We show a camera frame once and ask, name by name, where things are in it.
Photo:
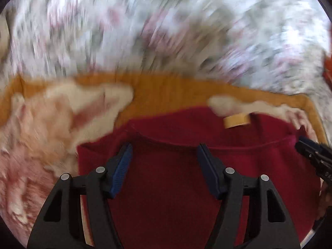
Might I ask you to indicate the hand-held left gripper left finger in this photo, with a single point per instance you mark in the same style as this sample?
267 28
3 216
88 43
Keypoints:
120 171

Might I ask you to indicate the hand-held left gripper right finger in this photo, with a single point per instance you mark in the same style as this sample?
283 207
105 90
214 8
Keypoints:
208 171

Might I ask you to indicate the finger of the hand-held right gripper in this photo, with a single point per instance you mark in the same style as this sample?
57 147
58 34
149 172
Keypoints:
321 147
317 162

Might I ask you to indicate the dark red sweater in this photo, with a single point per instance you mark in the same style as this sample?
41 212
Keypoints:
168 186

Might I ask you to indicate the orange cloth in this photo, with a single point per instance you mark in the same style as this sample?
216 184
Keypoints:
328 67

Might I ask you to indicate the orange cream plush flower blanket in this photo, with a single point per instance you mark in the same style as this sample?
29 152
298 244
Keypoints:
51 124

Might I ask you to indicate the floral bedsheet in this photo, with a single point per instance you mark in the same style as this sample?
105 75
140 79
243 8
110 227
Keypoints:
155 31

